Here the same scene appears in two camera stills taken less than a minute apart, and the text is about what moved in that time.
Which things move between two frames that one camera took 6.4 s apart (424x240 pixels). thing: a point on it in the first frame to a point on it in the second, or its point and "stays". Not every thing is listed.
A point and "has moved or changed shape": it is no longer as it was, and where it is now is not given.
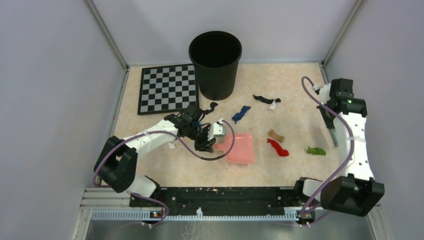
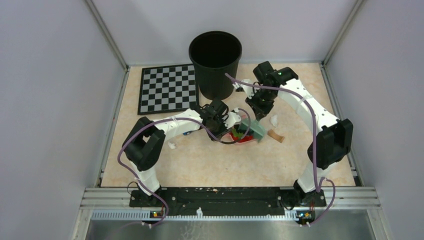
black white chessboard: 167,89 stays
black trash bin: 216,55 stays
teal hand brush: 328,117 has moved or changed shape
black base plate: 219,199 stays
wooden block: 273,135 stays
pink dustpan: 243,149 has moved or changed shape
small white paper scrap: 172,144 stays
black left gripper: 206,145 to 222,118
